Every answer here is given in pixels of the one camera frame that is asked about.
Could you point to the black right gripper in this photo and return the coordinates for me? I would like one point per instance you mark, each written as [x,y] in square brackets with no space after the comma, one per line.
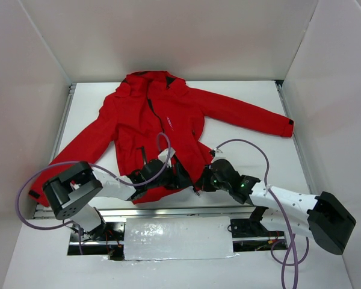
[205,179]

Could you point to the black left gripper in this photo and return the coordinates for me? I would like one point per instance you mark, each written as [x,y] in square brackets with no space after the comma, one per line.
[177,178]

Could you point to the red hooded jacket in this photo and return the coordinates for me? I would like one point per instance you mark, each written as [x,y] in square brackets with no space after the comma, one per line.
[152,110]

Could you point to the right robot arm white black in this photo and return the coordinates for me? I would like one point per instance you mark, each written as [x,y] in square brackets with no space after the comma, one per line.
[320,217]

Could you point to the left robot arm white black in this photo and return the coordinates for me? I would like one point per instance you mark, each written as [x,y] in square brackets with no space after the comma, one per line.
[70,192]

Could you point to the white foil covered block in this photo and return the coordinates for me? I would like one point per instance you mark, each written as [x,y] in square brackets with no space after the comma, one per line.
[178,238]

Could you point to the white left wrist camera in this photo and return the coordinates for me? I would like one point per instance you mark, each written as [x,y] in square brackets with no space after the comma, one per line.
[166,155]

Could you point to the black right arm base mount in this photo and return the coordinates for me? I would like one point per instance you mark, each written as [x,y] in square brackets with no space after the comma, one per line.
[249,235]

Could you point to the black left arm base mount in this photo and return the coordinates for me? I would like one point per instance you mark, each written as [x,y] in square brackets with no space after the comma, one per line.
[109,244]

